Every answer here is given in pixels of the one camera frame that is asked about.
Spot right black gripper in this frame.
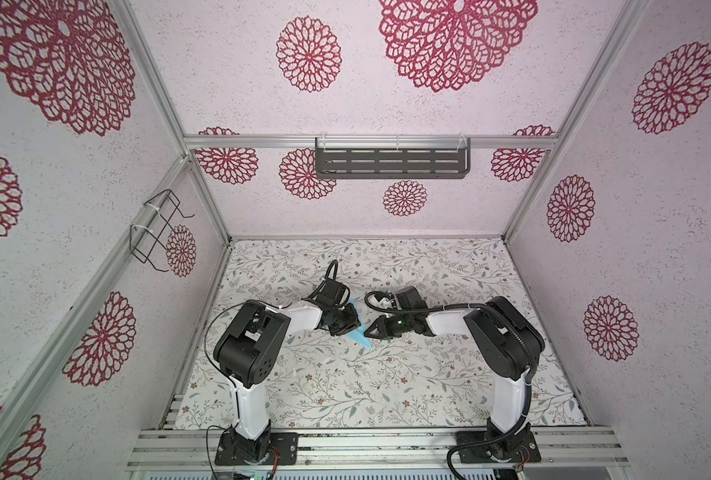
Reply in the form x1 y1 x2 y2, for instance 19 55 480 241
361 314 413 340

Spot light blue square paper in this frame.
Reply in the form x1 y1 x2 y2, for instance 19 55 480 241
343 301 371 349

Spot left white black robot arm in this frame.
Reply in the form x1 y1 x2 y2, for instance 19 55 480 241
213 300 361 466

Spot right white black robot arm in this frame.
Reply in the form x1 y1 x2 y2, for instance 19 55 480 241
365 287 545 445

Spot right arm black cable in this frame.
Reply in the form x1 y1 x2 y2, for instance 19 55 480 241
363 290 537 480

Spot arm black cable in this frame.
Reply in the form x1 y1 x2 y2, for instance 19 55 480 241
202 259 352 480
363 290 537 480

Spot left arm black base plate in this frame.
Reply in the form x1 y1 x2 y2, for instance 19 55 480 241
215 430 300 466

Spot dark grey slotted wall shelf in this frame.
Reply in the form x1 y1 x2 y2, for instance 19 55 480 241
314 138 471 180

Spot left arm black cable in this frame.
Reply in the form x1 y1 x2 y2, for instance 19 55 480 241
202 259 352 480

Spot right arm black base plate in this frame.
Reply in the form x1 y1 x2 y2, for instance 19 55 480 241
459 429 541 465

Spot black wire wall rack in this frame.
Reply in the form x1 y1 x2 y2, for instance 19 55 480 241
129 189 197 277

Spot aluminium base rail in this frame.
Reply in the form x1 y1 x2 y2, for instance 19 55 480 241
126 426 630 473

